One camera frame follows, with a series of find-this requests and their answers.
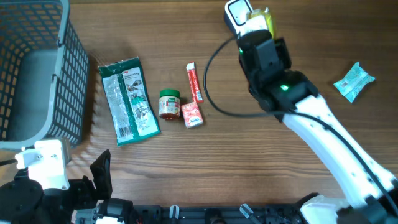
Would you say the dark green box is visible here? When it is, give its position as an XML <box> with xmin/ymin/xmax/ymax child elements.
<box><xmin>99</xmin><ymin>57</ymin><xmax>161</xmax><ymax>146</ymax></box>

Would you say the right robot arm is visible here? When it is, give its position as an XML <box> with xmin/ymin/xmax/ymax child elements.
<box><xmin>236</xmin><ymin>30</ymin><xmax>397</xmax><ymax>223</ymax></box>

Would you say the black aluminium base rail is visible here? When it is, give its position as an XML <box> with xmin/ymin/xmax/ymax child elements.
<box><xmin>75</xmin><ymin>203</ymin><xmax>353</xmax><ymax>224</ymax></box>

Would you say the right black camera cable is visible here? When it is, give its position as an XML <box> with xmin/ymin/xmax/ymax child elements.
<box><xmin>203</xmin><ymin>35</ymin><xmax>398</xmax><ymax>215</ymax></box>

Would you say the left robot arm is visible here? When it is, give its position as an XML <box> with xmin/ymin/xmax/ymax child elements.
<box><xmin>1</xmin><ymin>149</ymin><xmax>140</xmax><ymax>223</ymax></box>

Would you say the green white snack pack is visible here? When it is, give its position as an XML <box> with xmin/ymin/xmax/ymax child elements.
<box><xmin>333</xmin><ymin>62</ymin><xmax>375</xmax><ymax>103</ymax></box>

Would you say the red slim stick packet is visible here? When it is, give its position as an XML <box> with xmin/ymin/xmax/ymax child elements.
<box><xmin>186</xmin><ymin>62</ymin><xmax>203</xmax><ymax>103</ymax></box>

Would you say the yellow liquid bottle grey cap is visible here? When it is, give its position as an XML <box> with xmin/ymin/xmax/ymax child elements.
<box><xmin>247</xmin><ymin>7</ymin><xmax>277</xmax><ymax>40</ymax></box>

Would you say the red juice carton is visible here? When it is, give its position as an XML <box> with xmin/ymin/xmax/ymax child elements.
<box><xmin>181</xmin><ymin>102</ymin><xmax>203</xmax><ymax>128</ymax></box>

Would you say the grey plastic mesh basket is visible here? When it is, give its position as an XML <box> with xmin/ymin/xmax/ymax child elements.
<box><xmin>1</xmin><ymin>0</ymin><xmax>90</xmax><ymax>151</ymax></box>

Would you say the white barcode scanner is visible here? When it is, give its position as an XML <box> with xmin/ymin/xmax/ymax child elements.
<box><xmin>224</xmin><ymin>0</ymin><xmax>253</xmax><ymax>39</ymax></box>

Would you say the green lid spice jar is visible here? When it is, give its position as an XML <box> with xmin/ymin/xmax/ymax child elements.
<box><xmin>159</xmin><ymin>89</ymin><xmax>180</xmax><ymax>120</ymax></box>

